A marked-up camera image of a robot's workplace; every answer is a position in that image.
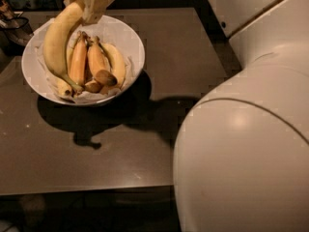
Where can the large yellow top banana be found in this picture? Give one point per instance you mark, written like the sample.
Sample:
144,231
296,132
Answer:
56,40

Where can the yellow banana right side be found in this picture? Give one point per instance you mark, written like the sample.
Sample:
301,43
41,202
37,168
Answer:
117,64

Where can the yellow banana far left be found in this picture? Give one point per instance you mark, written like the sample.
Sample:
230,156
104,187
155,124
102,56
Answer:
63,88

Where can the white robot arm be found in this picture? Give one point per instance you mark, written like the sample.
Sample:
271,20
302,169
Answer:
241,158

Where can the dark wire basket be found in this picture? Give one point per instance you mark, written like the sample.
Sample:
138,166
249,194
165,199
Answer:
18,32

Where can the short brown-tipped middle banana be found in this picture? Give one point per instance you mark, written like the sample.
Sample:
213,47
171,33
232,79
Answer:
97,64

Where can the white paper liner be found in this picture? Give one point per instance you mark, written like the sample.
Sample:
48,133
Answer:
112,29

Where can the white bowl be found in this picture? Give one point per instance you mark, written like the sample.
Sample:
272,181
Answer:
132,49

